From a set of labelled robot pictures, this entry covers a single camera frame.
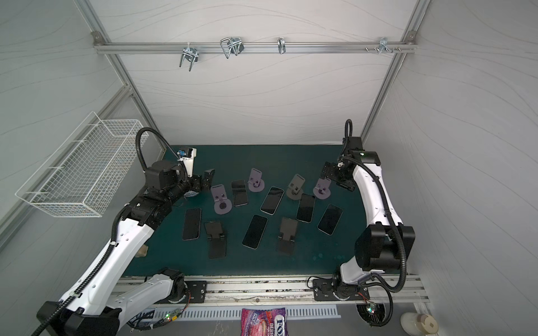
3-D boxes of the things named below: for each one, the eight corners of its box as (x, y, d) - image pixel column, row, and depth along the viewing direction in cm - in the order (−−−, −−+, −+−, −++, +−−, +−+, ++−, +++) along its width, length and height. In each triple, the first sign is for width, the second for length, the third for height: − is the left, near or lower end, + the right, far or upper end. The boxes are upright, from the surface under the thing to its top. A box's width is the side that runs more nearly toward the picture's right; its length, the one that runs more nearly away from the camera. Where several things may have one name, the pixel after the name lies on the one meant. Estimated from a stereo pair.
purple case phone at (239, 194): (234, 207, 98) (233, 205, 96) (231, 183, 107) (231, 180, 105) (248, 204, 99) (248, 202, 97) (245, 181, 108) (244, 178, 106)
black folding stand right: (276, 252, 84) (276, 243, 76) (281, 227, 91) (282, 216, 83) (292, 256, 83) (294, 247, 75) (296, 230, 90) (298, 220, 82)
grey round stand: (286, 197, 101) (287, 186, 94) (293, 183, 106) (295, 173, 99) (298, 202, 99) (299, 192, 92) (304, 188, 104) (307, 177, 97)
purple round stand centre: (248, 188, 103) (246, 177, 96) (254, 179, 107) (252, 167, 99) (259, 194, 101) (258, 182, 94) (266, 184, 105) (265, 172, 97)
